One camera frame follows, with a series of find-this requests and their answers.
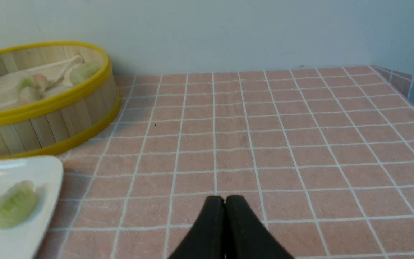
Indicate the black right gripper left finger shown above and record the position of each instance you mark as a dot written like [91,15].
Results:
[204,239]

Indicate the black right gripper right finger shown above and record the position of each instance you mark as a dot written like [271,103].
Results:
[247,236]

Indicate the green dumpling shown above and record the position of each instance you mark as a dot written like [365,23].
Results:
[82,72]
[17,204]

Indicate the white square plate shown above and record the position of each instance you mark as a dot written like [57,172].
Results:
[46,173]

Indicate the green dumpling on plate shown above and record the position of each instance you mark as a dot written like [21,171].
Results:
[17,204]

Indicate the bamboo steamer basket yellow rim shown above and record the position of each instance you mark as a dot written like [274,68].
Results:
[54,125]

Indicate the pink dumpling in steamer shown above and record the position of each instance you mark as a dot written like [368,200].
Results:
[31,87]

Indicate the white mesh steamer liner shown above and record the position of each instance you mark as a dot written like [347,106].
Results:
[56,73]

